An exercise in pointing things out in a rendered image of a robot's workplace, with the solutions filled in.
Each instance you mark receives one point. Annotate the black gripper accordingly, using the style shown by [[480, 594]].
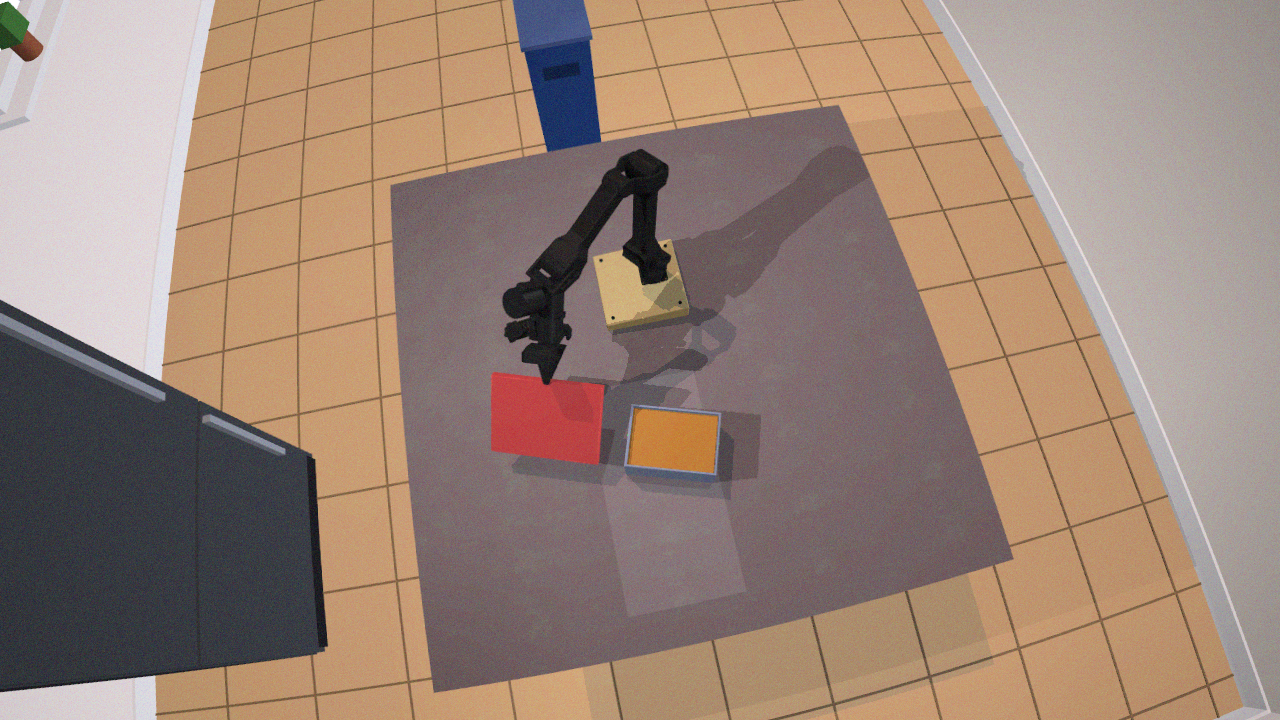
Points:
[[550, 330]]

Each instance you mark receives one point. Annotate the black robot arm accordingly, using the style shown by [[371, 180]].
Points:
[[566, 256]]

